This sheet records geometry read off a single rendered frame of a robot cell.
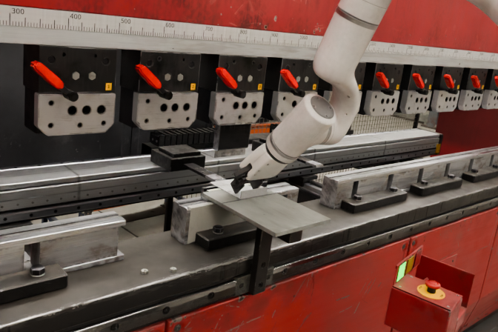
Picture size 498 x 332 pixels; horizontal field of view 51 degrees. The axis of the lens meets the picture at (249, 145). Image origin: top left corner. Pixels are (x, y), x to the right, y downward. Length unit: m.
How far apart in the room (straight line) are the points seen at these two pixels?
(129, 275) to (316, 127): 0.50
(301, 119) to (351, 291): 0.75
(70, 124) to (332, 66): 0.52
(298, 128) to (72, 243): 0.53
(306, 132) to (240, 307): 0.48
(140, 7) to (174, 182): 0.64
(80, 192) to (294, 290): 0.63
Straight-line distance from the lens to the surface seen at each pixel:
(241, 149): 1.35
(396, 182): 1.93
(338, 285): 1.62
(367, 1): 1.03
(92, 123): 1.05
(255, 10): 1.24
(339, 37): 1.05
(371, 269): 1.74
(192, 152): 1.50
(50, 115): 1.02
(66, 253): 1.15
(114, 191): 1.46
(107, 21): 1.04
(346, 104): 1.16
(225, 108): 1.22
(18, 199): 1.36
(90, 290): 1.10
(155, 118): 1.12
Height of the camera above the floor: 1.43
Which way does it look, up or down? 14 degrees down
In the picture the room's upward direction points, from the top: 7 degrees clockwise
